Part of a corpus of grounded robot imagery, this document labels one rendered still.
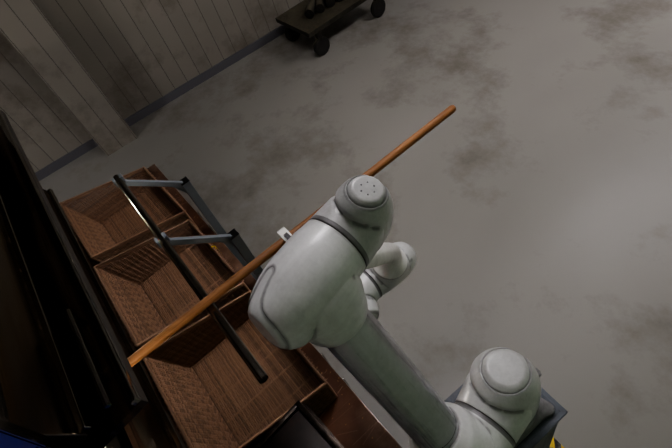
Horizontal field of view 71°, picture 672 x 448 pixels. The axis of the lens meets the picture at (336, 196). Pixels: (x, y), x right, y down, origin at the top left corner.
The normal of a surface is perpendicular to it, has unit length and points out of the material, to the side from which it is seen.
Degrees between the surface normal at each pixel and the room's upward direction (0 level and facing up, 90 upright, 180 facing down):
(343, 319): 71
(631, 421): 0
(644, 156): 0
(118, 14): 90
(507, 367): 6
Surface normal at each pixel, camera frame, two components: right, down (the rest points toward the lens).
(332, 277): 0.47, -0.09
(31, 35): 0.57, 0.52
